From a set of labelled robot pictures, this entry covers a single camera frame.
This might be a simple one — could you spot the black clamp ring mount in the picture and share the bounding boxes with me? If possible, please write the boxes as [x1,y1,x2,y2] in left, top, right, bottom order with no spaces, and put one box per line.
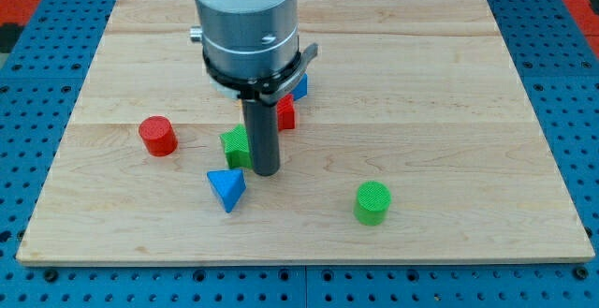
[202,43,318,106]

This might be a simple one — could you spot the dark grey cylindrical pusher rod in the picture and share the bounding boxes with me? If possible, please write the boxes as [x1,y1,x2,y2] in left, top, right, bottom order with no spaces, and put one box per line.
[242,100,280,176]

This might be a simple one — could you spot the blue triangle block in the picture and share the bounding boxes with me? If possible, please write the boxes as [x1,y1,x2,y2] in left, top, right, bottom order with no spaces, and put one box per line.
[207,169,246,213]

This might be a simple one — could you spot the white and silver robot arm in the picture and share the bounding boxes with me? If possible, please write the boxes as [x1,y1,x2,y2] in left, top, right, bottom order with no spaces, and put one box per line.
[190,0,318,176]

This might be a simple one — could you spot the blue block behind arm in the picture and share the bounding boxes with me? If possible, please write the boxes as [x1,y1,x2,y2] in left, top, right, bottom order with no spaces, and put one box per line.
[291,74,309,101]

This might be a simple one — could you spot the red block behind rod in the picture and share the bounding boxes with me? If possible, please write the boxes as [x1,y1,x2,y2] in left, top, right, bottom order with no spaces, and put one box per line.
[276,94,296,132]

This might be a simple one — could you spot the green star block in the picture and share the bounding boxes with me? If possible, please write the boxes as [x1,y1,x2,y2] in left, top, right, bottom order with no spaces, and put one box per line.
[219,125,253,169]

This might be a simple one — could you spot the red cylinder block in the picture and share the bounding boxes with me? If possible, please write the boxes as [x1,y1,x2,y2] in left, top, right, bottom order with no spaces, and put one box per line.
[139,115,178,156]

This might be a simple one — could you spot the green cylinder block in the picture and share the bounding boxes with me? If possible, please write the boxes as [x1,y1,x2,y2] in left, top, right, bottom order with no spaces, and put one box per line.
[353,181,392,226]

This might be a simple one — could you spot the wooden board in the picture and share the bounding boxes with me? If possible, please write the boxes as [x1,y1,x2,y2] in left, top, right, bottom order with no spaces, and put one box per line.
[17,0,595,267]

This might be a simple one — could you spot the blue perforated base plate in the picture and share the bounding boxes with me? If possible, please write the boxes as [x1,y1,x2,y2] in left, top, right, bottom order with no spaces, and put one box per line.
[1,0,598,307]

